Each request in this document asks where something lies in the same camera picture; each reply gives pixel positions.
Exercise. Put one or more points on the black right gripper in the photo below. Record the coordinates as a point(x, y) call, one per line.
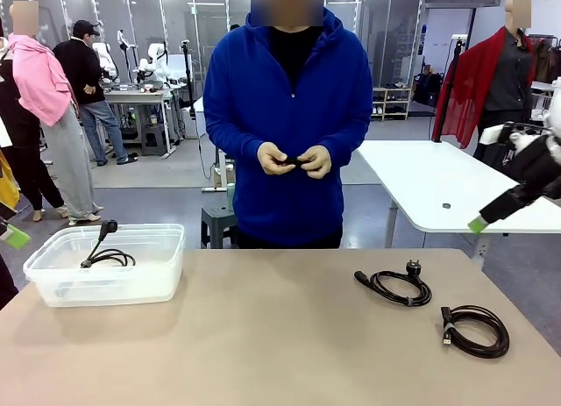
point(537, 169)

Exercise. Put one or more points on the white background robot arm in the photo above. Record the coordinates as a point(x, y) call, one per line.
point(155, 55)

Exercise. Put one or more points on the person's right forearm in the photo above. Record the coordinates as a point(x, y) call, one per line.
point(232, 143)

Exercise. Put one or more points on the person's left forearm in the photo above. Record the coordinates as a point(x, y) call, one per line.
point(346, 147)

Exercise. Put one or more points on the person's left hand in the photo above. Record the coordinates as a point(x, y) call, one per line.
point(319, 160)

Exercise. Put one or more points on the person's right hand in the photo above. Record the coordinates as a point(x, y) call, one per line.
point(271, 158)

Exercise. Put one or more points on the dark bulky garment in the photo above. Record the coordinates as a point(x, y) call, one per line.
point(5, 283)

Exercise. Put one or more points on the yellow jacket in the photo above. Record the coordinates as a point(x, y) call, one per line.
point(8, 191)

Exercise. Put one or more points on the white side table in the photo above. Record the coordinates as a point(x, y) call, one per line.
point(438, 173)

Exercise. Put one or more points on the clear plastic storage container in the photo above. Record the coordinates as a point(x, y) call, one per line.
point(131, 287)

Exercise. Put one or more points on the mannequin with red shawl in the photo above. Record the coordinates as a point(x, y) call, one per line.
point(469, 86)

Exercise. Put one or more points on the black bags pile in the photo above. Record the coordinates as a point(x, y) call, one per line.
point(427, 88)

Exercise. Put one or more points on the brown clothes on rack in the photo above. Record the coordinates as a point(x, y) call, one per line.
point(543, 59)

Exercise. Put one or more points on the mannequin with pink top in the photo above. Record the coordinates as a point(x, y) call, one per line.
point(39, 86)

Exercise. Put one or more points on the wooden shoe rack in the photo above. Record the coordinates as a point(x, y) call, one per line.
point(394, 89)

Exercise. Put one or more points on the grey plastic stool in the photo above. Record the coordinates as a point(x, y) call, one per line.
point(153, 138)
point(215, 215)

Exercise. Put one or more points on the man in black jacket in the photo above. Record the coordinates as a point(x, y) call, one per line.
point(79, 68)

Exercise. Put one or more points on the grey background work table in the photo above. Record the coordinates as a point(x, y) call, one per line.
point(131, 94)

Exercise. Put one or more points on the green bottle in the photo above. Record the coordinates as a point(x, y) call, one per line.
point(230, 195)

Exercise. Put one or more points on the white standing desk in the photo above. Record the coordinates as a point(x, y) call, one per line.
point(198, 105)

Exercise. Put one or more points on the white handheld device on stand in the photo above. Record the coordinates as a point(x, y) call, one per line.
point(122, 40)

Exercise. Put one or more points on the person in blue hoodie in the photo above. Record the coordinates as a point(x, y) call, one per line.
point(263, 94)

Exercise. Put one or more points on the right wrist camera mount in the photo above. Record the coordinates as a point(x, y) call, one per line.
point(490, 135)

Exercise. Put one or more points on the black camera pole stand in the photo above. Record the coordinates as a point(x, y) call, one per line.
point(188, 73)

